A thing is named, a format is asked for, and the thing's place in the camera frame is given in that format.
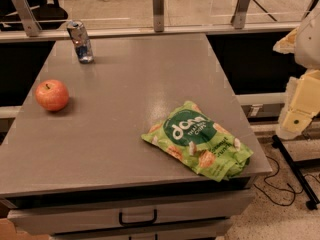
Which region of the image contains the left metal railing bracket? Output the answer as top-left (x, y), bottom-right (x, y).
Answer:
top-left (11, 0), bottom-right (42, 37)

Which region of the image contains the black floor cable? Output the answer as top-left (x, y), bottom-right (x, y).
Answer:
top-left (253, 155), bottom-right (320, 207)

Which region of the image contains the metal railing bracket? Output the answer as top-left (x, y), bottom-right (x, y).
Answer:
top-left (152, 0), bottom-right (164, 32)
top-left (11, 0), bottom-right (42, 37)
top-left (231, 0), bottom-right (251, 29)

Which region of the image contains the black drawer handle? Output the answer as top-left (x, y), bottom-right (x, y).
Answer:
top-left (118, 209), bottom-right (158, 228)

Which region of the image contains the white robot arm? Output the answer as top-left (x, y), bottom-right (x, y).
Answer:
top-left (273, 8), bottom-right (320, 140)

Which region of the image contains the middle metal railing bracket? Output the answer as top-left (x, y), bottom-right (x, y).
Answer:
top-left (152, 0), bottom-right (164, 32)

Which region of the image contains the black stand leg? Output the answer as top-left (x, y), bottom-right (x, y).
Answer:
top-left (272, 135), bottom-right (320, 210)

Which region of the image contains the black office chair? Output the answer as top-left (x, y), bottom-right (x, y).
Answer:
top-left (0, 0), bottom-right (68, 31)

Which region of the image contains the blue silver drink can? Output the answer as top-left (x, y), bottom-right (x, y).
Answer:
top-left (67, 20), bottom-right (94, 64)

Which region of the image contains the white horizontal rail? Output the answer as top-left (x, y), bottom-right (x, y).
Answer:
top-left (0, 21), bottom-right (300, 43)

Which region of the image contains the red apple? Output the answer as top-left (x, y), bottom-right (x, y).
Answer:
top-left (35, 79), bottom-right (69, 112)

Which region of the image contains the green rice chip bag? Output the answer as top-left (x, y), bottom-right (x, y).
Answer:
top-left (141, 101), bottom-right (253, 182)

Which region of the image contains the right metal railing bracket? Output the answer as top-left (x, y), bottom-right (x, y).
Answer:
top-left (231, 0), bottom-right (251, 29)

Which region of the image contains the grey drawer front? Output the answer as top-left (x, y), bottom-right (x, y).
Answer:
top-left (8, 189), bottom-right (254, 235)

